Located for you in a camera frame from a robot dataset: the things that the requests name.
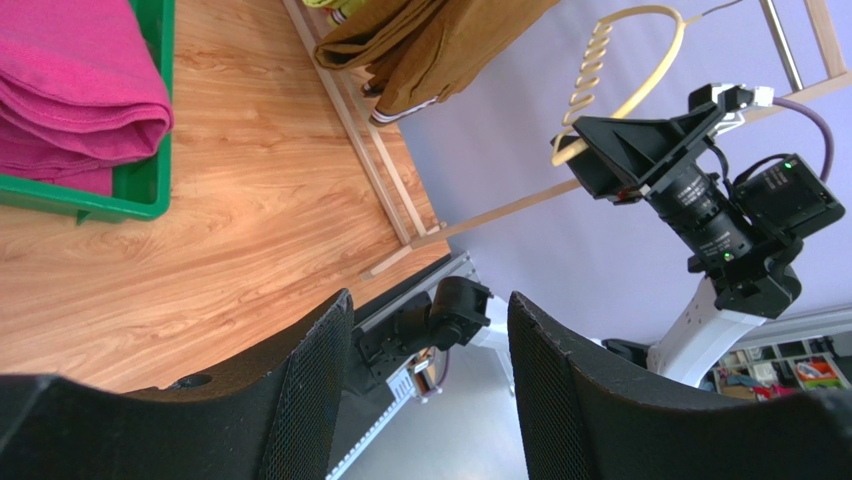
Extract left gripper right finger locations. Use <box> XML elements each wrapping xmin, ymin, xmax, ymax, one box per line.
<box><xmin>507</xmin><ymin>292</ymin><xmax>851</xmax><ymax>479</ymax></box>

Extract brown trousers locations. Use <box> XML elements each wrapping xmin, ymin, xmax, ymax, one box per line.
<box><xmin>314</xmin><ymin>0</ymin><xmax>555</xmax><ymax>126</ymax></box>

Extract metal hanging rail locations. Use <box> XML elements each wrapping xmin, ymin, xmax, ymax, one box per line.
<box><xmin>759</xmin><ymin>0</ymin><xmax>804</xmax><ymax>92</ymax></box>

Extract green plastic tray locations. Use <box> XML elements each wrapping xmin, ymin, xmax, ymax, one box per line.
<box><xmin>1</xmin><ymin>1</ymin><xmax>176</xmax><ymax>223</ymax></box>

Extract wooden clothes rack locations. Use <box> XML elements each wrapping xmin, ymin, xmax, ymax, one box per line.
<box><xmin>280</xmin><ymin>0</ymin><xmax>852</xmax><ymax>281</ymax></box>

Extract lime green trousers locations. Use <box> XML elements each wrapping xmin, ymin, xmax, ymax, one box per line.
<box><xmin>302</xmin><ymin>0</ymin><xmax>364</xmax><ymax>27</ymax></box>

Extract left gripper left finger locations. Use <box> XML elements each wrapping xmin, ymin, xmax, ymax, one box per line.
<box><xmin>1</xmin><ymin>290</ymin><xmax>354</xmax><ymax>479</ymax></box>

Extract background shelf clutter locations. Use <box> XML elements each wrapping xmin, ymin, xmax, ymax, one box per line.
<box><xmin>699</xmin><ymin>337</ymin><xmax>851</xmax><ymax>402</ymax></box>

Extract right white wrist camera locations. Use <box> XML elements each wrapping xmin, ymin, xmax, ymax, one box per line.
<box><xmin>688</xmin><ymin>83</ymin><xmax>775</xmax><ymax>135</ymax></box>

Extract cream yellow hanger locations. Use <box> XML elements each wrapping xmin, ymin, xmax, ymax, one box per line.
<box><xmin>550</xmin><ymin>1</ymin><xmax>739</xmax><ymax>167</ymax></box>

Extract pink trousers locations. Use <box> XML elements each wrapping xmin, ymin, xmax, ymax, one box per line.
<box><xmin>1</xmin><ymin>1</ymin><xmax>174</xmax><ymax>196</ymax></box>

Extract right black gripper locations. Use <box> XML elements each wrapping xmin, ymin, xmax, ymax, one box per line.
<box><xmin>566</xmin><ymin>103</ymin><xmax>724</xmax><ymax>203</ymax></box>

